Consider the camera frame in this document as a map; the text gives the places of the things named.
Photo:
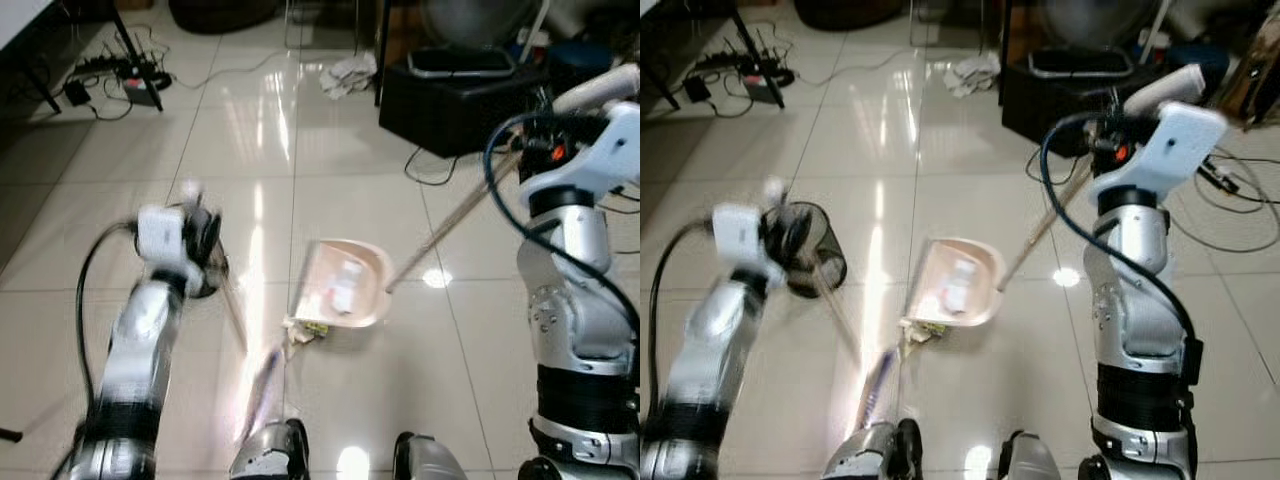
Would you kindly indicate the silver robot leg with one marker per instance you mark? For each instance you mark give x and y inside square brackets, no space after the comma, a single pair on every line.
[272,455]
[880,455]
[1030,460]
[430,460]

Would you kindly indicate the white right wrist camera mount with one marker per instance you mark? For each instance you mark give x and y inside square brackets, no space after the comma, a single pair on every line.
[605,150]
[1175,145]

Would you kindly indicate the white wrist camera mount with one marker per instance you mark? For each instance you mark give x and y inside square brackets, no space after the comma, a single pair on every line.
[738,238]
[605,150]
[1175,145]
[160,238]

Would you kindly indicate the black power adapter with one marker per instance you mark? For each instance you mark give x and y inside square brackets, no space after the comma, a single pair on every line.
[77,92]
[697,90]

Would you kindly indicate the silver right robot leg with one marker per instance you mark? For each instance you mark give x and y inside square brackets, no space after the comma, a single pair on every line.
[1030,460]
[430,460]

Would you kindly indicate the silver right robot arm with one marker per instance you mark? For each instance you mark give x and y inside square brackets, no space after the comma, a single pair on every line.
[1135,320]
[575,320]

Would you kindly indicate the broom with thin wooden stick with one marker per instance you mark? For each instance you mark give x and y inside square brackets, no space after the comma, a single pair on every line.
[845,325]
[235,320]

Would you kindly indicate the black box cabinet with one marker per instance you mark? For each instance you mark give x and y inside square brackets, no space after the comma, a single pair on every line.
[1050,105]
[450,110]

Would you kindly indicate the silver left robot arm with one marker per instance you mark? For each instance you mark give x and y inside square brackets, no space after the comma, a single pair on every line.
[135,350]
[715,350]

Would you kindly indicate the black silver-rimmed flat scale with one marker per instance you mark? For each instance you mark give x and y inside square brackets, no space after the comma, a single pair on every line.
[1080,62]
[460,62]

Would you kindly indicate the dark blue round stool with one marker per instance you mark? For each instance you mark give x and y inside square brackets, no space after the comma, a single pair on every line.
[1200,62]
[580,62]

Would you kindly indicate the grey standing fan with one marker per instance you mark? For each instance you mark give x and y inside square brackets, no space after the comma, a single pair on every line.
[1095,20]
[480,20]

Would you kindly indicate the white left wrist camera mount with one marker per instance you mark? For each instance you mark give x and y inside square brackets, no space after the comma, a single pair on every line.
[160,238]
[738,238]

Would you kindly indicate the black slanted table leg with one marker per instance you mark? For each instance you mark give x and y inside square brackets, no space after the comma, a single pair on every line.
[758,50]
[135,50]

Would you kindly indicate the silver left robot leg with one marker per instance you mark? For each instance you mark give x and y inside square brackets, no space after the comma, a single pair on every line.
[880,455]
[272,455]

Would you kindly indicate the white crumpled cloth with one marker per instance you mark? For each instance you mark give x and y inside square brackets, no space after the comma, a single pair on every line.
[348,76]
[975,75]

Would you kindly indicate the yellow green litter scrap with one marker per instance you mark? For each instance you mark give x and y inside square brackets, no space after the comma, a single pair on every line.
[925,331]
[312,331]

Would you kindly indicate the dark round floor object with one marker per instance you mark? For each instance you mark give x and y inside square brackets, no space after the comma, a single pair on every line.
[850,12]
[225,15]

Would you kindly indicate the white plastic cylinder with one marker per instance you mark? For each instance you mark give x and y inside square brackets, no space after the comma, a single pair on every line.
[600,90]
[1165,90]

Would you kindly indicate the white crumpled paper scrap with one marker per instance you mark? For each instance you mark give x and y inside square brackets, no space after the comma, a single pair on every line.
[349,288]
[961,286]

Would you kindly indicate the metal chair legs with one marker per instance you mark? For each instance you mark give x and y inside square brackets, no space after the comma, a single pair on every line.
[950,42]
[330,45]

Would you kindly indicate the black power strip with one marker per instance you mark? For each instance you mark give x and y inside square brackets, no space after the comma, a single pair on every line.
[1218,177]

